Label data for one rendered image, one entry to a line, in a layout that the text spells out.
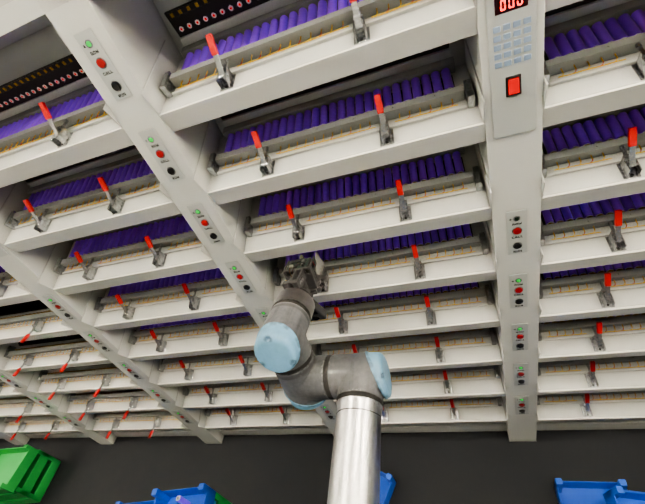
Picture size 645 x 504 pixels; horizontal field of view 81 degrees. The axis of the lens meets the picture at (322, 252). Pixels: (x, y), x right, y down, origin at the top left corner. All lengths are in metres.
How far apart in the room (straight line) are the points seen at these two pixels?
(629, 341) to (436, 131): 0.86
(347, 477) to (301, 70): 0.70
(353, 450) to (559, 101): 0.70
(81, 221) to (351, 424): 0.87
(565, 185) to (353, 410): 0.61
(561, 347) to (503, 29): 0.91
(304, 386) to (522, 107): 0.66
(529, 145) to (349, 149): 0.34
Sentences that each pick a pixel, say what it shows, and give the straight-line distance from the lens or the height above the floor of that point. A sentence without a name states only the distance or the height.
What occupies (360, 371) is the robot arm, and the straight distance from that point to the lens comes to 0.77.
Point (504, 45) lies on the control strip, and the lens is 0.75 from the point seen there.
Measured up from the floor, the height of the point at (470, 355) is 0.56.
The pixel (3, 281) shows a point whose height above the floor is 1.14.
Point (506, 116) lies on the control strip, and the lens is 0.79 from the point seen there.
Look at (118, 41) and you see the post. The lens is 0.88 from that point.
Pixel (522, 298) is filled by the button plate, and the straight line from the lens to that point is 1.09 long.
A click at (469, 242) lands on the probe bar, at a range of 1.02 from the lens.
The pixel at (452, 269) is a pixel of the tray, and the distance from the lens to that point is 1.02.
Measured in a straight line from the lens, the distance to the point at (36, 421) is 2.86.
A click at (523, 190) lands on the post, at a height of 1.15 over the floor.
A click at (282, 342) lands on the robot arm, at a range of 0.73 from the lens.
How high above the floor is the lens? 1.65
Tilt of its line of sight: 36 degrees down
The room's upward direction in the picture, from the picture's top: 24 degrees counter-clockwise
